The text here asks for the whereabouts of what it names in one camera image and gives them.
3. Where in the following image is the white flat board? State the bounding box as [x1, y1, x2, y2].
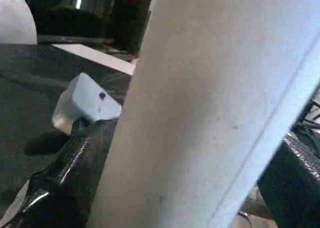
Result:
[52, 43, 138, 76]

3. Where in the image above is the white plastic table leg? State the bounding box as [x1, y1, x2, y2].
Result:
[85, 0, 320, 228]

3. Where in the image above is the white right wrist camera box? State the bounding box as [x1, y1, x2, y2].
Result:
[51, 72, 124, 136]

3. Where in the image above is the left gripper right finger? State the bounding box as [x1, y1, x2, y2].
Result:
[256, 134, 320, 228]

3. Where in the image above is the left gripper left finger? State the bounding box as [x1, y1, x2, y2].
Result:
[0, 118, 120, 228]

